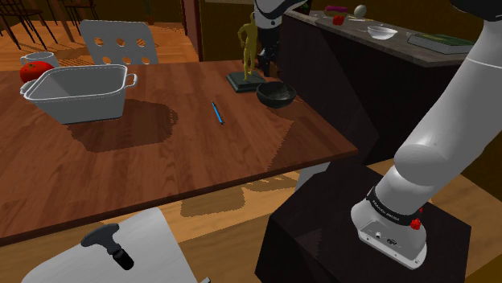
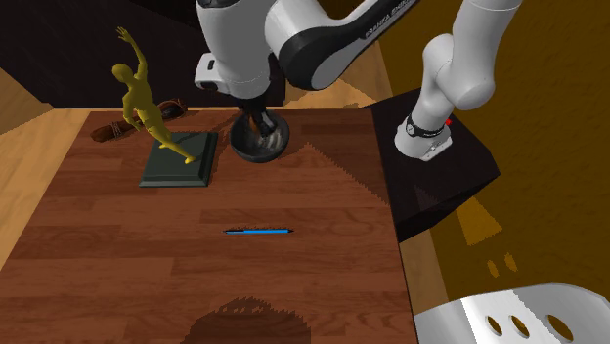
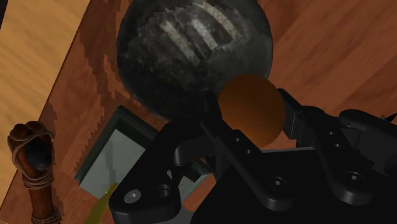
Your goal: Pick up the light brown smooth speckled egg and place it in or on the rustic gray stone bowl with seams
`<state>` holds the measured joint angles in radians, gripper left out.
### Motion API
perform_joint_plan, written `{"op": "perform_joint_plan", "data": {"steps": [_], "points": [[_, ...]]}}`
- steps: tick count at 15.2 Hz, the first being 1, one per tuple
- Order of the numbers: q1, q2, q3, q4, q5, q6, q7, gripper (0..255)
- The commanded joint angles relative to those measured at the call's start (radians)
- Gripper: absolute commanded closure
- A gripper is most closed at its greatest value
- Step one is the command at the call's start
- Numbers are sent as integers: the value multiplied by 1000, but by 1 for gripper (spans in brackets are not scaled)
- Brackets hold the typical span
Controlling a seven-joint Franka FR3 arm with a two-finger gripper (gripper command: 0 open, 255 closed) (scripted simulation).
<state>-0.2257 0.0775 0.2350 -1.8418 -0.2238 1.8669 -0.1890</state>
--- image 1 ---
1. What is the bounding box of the gold human figure statue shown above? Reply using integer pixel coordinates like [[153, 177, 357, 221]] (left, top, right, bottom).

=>
[[226, 11, 268, 94]]

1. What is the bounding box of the black bowl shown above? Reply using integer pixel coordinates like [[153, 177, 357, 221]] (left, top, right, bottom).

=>
[[256, 80, 298, 109]]

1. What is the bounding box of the blue pen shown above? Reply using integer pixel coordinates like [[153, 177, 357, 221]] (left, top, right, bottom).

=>
[[212, 101, 225, 125]]

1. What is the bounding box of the dark counter with stone top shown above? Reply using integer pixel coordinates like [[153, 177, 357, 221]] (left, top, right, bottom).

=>
[[278, 3, 478, 166]]

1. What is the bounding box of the brown wooden table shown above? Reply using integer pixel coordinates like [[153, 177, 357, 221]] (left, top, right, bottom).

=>
[[0, 58, 360, 248]]

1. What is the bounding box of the dark wooden chair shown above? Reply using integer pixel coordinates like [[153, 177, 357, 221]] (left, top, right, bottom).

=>
[[0, 0, 45, 51], [58, 0, 100, 37]]

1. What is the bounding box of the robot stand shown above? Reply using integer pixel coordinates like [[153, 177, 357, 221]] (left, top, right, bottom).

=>
[[254, 162, 472, 283]]

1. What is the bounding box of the white mug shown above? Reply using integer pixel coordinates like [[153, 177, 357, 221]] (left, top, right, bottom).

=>
[[20, 51, 60, 70]]

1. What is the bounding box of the red tomato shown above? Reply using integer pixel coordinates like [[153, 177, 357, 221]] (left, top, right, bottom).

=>
[[19, 60, 55, 84]]

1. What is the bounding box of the white rectangular basin with handles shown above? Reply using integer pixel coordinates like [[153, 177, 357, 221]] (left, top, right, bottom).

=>
[[20, 64, 139, 125]]

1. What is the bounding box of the black T-shaped handle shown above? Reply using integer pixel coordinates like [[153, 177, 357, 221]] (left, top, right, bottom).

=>
[[80, 223, 135, 272]]

